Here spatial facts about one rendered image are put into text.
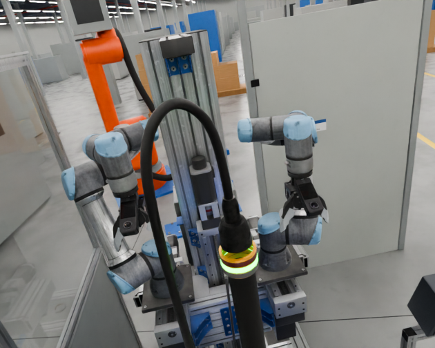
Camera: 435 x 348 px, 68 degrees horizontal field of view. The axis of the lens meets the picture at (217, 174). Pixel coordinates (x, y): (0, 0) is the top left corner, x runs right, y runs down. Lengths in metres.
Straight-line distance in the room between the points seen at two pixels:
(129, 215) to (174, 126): 0.52
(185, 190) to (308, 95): 1.22
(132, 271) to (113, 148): 0.62
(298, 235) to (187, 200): 0.49
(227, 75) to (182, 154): 8.42
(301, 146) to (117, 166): 0.49
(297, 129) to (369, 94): 1.63
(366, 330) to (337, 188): 1.00
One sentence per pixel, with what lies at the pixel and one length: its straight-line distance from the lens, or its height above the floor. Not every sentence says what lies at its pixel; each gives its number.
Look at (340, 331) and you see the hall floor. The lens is 2.61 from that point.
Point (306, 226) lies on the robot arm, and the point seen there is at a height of 1.25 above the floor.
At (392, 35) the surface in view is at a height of 1.78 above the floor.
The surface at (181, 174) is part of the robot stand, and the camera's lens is 1.37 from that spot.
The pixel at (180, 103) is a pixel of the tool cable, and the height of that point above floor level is 2.00.
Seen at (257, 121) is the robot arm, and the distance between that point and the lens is 1.00.
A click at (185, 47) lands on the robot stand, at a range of 0.93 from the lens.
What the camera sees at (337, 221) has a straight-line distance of 2.82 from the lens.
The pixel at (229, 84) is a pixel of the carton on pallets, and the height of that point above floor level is 0.30.
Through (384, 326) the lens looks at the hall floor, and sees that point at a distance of 2.68.
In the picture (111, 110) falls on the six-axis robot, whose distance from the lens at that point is 4.54.
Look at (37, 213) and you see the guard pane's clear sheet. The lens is 1.49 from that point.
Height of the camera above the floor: 2.06
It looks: 25 degrees down
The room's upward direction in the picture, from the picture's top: 10 degrees counter-clockwise
